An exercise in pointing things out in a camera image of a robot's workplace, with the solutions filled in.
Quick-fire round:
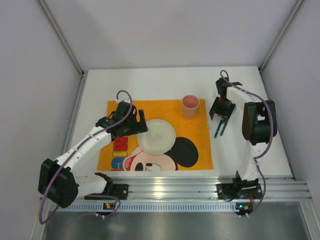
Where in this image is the slotted grey cable duct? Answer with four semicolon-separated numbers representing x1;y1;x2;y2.
57;201;253;213

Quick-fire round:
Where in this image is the purple cable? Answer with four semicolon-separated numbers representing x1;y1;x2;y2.
38;89;133;225
219;69;275;218

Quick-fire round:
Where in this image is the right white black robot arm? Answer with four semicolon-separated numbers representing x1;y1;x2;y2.
209;77;278;189

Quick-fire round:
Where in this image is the aluminium mounting rail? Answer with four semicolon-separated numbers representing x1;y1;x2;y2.
64;175;311;207

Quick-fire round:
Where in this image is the orange Mickey Mouse placemat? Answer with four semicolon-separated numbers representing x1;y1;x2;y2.
97;98;214;172

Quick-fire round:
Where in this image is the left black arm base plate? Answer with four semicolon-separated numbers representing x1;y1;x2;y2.
84;183;129;200

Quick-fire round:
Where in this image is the right aluminium frame post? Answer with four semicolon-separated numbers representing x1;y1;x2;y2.
258;0;306;74

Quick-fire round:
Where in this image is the silver fork teal handle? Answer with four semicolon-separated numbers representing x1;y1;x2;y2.
218;118;229;136

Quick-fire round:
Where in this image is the pink plastic cup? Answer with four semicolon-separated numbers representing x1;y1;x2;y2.
182;95;200;120

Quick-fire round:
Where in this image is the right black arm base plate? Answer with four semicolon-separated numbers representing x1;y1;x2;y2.
216;183;263;202

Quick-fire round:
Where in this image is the left aluminium frame post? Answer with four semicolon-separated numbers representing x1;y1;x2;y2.
35;0;87;155

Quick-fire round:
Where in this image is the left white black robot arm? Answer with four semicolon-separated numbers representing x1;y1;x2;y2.
38;101;148;208

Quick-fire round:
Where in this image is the cream round plate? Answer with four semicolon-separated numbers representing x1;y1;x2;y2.
137;119;176;155

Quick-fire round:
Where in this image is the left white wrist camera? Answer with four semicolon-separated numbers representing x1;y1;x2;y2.
116;98;131;104

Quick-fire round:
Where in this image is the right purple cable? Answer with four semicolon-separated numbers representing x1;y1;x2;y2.
219;69;275;218

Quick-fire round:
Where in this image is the aluminium frame post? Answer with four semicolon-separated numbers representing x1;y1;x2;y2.
258;0;306;74
35;0;87;155

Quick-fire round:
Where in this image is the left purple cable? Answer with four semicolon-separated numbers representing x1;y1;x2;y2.
38;89;133;225

